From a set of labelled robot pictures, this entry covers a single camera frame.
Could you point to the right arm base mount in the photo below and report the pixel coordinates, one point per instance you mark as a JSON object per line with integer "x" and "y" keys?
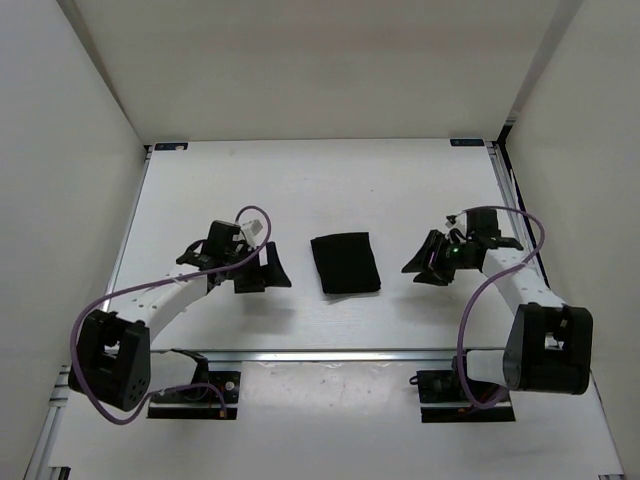
{"x": 443, "y": 401}

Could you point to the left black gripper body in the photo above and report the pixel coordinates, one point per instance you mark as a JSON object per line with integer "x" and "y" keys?
{"x": 248, "y": 274}

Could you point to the white front cover board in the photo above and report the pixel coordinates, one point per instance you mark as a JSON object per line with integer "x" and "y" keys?
{"x": 342, "y": 421}

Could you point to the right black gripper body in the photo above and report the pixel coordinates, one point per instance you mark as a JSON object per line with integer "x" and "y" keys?
{"x": 449, "y": 257}

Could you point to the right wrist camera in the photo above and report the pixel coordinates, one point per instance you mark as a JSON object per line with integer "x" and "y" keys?
{"x": 469, "y": 225}

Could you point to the aluminium frame rail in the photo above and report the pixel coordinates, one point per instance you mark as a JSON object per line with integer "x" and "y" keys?
{"x": 328, "y": 356}

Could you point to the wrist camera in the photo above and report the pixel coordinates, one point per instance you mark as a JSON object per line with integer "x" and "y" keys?
{"x": 226, "y": 239}
{"x": 469, "y": 225}

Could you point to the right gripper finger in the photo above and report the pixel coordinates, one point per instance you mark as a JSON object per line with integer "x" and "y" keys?
{"x": 431, "y": 278}
{"x": 421, "y": 260}

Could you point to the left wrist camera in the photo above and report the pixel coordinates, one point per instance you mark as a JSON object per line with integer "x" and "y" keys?
{"x": 226, "y": 239}

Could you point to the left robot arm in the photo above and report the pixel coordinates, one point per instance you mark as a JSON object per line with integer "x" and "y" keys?
{"x": 111, "y": 359}

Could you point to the left blue corner label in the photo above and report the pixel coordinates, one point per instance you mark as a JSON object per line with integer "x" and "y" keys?
{"x": 171, "y": 146}

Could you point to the black skirt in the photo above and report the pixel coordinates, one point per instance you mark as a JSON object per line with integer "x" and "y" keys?
{"x": 346, "y": 264}

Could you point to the right blue corner label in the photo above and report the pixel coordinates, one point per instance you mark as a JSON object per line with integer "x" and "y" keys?
{"x": 466, "y": 142}

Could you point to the blue corner label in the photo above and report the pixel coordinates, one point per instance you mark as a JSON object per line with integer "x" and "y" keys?
{"x": 466, "y": 142}
{"x": 171, "y": 146}

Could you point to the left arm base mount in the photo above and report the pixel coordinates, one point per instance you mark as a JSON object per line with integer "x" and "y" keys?
{"x": 192, "y": 395}

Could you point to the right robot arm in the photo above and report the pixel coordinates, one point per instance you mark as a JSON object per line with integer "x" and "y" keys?
{"x": 549, "y": 344}

